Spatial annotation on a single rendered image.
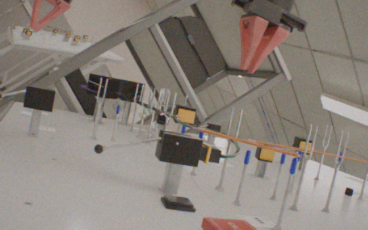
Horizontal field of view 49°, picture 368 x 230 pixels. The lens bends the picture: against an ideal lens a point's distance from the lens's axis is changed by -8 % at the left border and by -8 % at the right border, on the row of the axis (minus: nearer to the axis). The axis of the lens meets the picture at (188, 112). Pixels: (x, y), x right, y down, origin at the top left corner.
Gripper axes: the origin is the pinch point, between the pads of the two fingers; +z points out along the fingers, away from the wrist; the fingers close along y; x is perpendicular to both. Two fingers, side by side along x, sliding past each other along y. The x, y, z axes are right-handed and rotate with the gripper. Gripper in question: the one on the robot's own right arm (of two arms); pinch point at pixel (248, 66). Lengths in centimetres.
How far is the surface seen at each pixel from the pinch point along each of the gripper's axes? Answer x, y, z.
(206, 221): 19.0, 4.8, 18.0
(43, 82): -94, 33, 21
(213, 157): -1.0, -0.7, 13.9
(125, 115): -82, 3, 20
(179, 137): -0.3, 5.4, 12.9
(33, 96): -29.1, 28.7, 18.6
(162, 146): -0.3, 7.0, 14.9
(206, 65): -109, -23, -8
